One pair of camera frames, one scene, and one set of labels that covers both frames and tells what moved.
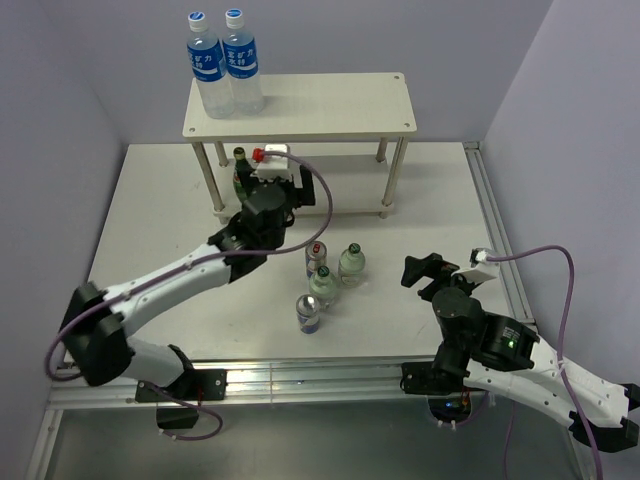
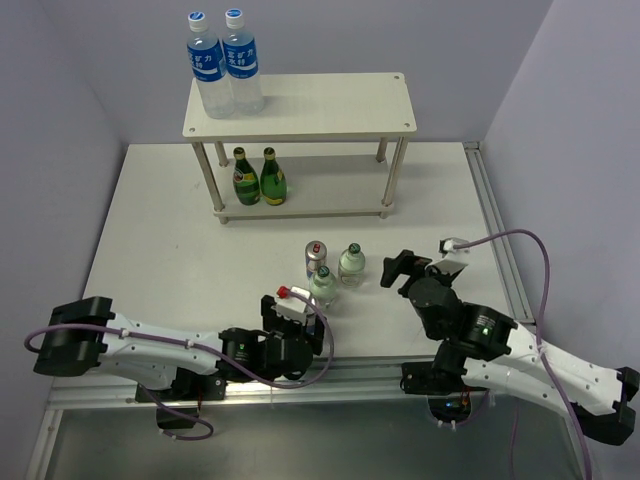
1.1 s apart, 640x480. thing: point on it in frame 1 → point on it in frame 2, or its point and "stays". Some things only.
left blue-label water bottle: x=208 y=68 stays
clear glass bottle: x=352 y=265 stays
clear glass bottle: x=323 y=286 stays
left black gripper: x=297 y=196 → x=269 y=314
